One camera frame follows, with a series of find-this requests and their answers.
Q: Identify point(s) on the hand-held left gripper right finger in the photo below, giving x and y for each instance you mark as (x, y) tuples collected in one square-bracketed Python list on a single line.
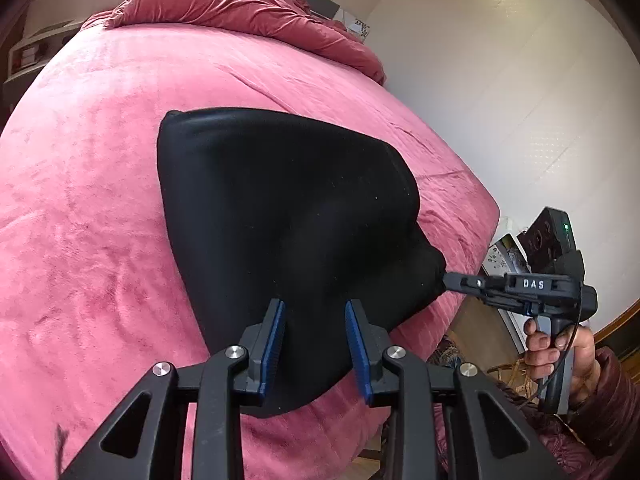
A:
[(356, 345)]

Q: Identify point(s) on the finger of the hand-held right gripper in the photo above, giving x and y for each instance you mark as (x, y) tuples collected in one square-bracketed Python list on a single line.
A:
[(465, 282)]

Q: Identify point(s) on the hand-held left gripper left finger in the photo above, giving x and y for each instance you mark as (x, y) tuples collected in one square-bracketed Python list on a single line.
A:
[(274, 345)]

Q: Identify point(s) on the black pants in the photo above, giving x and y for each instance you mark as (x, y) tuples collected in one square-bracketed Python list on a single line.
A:
[(280, 210)]

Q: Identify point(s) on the person's right forearm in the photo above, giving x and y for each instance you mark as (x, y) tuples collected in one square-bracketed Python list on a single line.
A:
[(605, 430)]

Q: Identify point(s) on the person's right hand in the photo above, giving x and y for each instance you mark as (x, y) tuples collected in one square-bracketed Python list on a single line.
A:
[(537, 355)]

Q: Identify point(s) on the white patterned box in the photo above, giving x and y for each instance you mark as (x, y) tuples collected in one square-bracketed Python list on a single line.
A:
[(505, 255)]

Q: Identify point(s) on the dark patterned cloth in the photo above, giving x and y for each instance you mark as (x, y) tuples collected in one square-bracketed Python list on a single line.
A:
[(450, 355)]

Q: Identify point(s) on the wicker chair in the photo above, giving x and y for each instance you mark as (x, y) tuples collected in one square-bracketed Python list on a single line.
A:
[(515, 377)]

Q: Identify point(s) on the pink bed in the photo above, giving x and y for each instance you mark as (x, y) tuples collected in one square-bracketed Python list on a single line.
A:
[(100, 210)]

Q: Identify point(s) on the floral patterned box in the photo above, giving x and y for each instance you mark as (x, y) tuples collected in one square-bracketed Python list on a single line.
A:
[(360, 27)]

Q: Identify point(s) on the pink duvet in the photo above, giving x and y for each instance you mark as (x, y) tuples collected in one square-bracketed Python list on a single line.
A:
[(225, 5)]

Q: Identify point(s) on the white shelf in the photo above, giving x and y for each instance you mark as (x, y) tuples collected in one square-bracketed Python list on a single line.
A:
[(30, 42)]

